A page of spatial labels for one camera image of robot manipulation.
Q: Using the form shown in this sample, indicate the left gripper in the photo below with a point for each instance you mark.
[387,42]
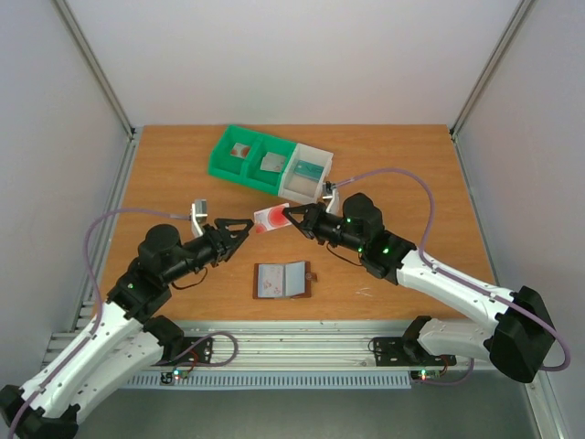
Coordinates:
[225,244]

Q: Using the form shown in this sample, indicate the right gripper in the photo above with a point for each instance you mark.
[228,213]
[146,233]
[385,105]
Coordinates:
[313,222]

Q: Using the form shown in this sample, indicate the brown leather card holder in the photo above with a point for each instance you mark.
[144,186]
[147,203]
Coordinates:
[298,282]

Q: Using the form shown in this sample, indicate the white floral card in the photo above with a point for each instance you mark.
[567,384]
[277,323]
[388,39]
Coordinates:
[270,282]
[270,154]

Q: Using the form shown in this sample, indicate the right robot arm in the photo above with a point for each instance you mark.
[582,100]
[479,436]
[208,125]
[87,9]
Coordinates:
[510,329]

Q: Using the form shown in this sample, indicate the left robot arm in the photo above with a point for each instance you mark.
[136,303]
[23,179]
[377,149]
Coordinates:
[125,335]

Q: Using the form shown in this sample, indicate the teal vip card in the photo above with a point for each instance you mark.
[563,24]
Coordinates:
[308,170]

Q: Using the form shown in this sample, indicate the white vip card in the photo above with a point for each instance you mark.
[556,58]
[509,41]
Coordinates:
[271,164]

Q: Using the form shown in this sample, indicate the red patterned card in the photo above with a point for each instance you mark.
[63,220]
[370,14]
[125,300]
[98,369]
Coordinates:
[240,150]

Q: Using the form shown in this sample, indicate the white bin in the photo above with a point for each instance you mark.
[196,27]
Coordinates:
[299,189]

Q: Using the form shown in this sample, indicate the middle green bin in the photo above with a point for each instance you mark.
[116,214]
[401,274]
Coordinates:
[267,182]

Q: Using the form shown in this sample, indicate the green bin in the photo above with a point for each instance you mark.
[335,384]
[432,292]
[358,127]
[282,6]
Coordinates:
[267,182]
[222,163]

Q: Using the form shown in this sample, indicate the left green bin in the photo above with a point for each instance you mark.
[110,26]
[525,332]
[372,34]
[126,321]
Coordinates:
[222,163]

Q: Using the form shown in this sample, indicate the left controller board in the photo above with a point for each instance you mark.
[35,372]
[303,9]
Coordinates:
[176,376]

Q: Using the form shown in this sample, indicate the controller board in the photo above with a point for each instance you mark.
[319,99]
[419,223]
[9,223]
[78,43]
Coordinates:
[176,376]
[427,374]

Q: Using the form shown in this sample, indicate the right controller board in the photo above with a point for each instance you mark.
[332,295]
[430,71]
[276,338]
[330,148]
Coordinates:
[427,374]

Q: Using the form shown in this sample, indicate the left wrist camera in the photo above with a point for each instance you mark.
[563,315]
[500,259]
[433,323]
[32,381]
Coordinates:
[198,216]

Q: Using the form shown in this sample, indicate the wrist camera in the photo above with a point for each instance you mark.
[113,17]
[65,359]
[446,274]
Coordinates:
[330,197]
[198,216]

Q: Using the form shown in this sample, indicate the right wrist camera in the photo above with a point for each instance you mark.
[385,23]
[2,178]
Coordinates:
[330,197]

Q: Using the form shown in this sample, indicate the aluminium rail frame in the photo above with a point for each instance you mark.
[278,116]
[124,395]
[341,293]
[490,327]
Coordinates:
[333,345]

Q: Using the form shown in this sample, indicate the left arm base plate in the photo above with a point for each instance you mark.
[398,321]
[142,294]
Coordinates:
[186,350]

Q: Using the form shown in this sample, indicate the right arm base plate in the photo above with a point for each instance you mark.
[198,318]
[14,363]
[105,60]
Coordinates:
[393,352]

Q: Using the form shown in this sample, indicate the grey slotted cable duct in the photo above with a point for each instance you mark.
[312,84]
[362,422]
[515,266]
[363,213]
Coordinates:
[209,380]

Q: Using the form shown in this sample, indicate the left frame post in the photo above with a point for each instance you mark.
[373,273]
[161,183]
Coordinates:
[71,23]

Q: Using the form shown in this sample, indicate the frame post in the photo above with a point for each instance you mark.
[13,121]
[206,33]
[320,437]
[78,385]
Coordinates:
[71,23]
[496,57]

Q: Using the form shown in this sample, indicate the right frame post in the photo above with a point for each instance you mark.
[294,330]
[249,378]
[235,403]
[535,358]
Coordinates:
[496,57]

